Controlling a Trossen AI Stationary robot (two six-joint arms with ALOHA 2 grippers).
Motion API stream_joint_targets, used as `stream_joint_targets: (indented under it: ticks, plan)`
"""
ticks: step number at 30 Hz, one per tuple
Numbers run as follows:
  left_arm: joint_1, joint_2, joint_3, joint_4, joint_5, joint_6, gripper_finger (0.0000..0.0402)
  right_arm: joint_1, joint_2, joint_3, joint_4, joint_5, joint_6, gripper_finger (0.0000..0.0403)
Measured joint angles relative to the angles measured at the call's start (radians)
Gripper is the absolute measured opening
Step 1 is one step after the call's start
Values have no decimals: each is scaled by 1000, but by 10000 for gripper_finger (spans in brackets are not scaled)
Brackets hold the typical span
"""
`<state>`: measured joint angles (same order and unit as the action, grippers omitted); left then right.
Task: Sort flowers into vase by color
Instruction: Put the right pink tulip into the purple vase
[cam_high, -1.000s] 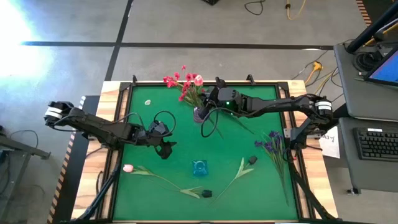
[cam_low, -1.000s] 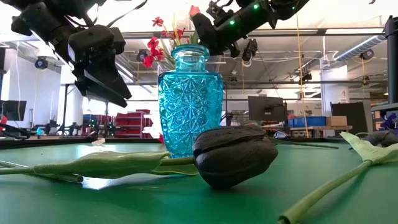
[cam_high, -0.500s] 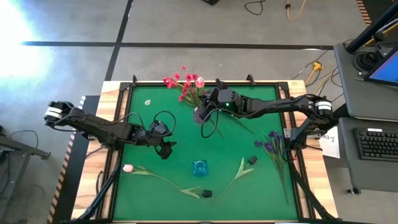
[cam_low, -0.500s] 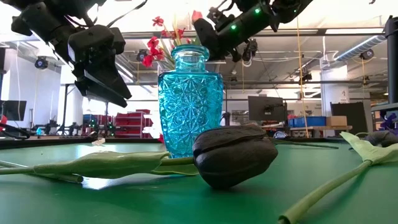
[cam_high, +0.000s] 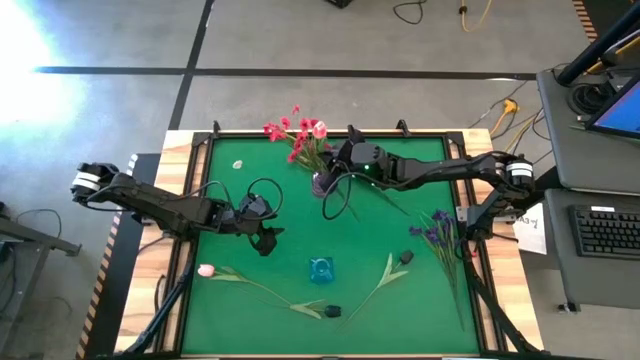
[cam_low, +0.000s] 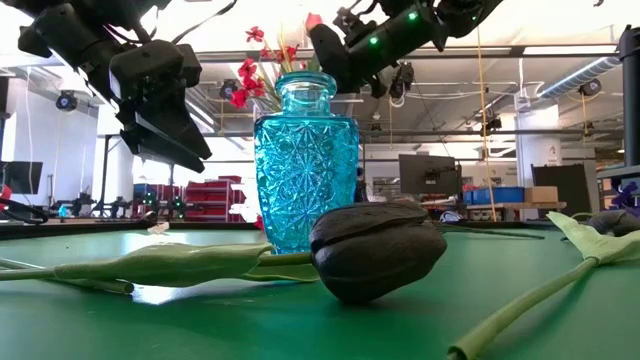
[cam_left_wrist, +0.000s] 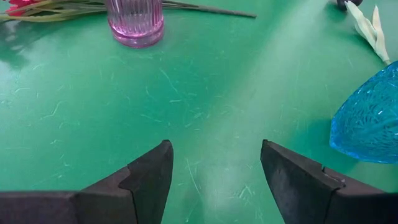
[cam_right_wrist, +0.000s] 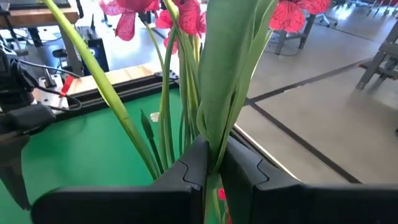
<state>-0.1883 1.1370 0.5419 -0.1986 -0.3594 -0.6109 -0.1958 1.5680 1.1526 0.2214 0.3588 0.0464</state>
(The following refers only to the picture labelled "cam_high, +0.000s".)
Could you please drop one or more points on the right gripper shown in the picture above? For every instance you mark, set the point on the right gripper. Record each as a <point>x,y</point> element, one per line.
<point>357,159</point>

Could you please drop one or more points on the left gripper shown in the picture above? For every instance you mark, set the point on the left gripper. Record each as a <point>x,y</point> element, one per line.
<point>232,217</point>

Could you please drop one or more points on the pink artificial tulip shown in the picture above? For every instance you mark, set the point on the pink artificial tulip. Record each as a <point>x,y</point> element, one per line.
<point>320,130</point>
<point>206,270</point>

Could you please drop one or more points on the black artificial tulip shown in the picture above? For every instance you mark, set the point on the black artificial tulip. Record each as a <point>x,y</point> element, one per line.
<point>332,311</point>
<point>406,257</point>

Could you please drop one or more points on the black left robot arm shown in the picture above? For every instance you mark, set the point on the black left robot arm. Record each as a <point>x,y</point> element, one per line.
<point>150,200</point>

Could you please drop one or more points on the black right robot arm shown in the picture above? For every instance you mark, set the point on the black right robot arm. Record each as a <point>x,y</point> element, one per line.
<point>440,170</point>

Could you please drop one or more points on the blue cut glass vase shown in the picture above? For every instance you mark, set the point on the blue cut glass vase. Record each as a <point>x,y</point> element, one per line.
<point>321,270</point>

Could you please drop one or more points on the small white petal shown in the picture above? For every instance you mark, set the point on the small white petal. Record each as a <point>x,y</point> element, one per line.
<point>237,164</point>

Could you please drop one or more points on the black table clamp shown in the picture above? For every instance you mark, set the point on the black table clamp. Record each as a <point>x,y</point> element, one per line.
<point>403,126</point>
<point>216,127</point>

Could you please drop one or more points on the green table mat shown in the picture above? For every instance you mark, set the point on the green table mat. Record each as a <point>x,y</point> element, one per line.
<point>240,330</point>

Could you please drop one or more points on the hazard striped floor tape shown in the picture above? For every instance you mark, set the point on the hazard striped floor tape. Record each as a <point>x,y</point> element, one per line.
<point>100,280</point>
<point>585,20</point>

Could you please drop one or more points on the yellow power plug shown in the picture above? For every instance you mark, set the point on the yellow power plug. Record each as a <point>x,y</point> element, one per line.
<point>511,106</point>

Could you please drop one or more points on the white paper sheet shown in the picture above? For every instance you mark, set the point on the white paper sheet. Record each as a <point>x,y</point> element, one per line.
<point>532,235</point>

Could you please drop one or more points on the grey desk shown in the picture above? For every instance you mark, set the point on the grey desk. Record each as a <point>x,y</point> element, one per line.
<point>555,150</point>
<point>600,285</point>

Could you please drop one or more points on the grey side stand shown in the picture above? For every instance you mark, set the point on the grey side stand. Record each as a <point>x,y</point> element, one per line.
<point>30,235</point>

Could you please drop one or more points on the black keyboard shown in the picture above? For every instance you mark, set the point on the black keyboard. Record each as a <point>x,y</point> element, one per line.
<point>607,231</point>

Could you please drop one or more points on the laptop on side desk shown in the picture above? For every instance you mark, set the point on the laptop on side desk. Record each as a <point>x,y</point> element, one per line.
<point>620,112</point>

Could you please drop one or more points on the black table frame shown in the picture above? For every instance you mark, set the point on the black table frame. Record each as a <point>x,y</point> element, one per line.
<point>425,135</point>

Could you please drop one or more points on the black diagonal frame brace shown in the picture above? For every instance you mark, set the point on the black diagonal frame brace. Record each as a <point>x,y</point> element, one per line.
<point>160,310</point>
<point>500,310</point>

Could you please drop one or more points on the black camera stand pole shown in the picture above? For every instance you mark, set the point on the black camera stand pole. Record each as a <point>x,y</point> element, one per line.
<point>595,47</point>

